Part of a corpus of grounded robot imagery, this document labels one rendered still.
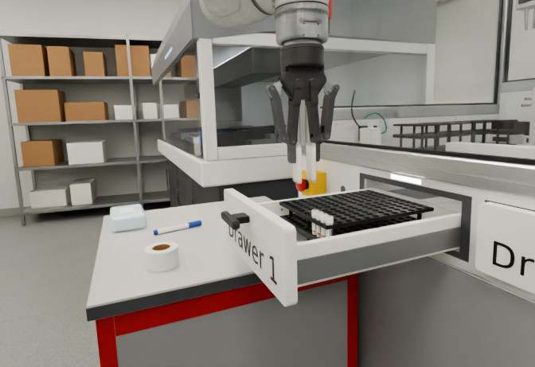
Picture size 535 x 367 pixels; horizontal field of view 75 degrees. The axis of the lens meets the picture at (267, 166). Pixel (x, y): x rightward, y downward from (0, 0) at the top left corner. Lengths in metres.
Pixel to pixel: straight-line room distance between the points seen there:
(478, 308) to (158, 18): 4.60
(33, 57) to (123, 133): 1.20
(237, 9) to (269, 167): 0.87
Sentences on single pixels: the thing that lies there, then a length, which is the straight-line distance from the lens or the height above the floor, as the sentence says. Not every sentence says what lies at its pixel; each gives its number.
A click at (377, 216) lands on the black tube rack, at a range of 0.62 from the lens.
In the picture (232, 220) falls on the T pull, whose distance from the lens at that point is 0.55.
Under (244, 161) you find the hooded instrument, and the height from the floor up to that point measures 0.89.
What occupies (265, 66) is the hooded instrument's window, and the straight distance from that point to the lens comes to 1.48.
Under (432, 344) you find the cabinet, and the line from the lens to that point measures 0.82.
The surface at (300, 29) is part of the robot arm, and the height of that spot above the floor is 1.21.
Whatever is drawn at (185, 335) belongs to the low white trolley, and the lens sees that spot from 0.77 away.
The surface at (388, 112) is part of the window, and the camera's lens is 0.80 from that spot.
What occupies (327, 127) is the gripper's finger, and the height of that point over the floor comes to 1.05.
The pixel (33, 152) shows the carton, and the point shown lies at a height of 0.77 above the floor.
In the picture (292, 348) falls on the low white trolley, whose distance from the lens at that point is 0.88.
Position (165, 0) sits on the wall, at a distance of 4.94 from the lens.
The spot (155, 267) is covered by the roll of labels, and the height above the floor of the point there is 0.77.
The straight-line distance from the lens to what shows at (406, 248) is 0.60.
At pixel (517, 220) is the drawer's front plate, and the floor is 0.91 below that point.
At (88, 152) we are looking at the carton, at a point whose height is 0.74.
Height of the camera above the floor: 1.07
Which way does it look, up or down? 8 degrees down
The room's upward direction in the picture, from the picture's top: 2 degrees counter-clockwise
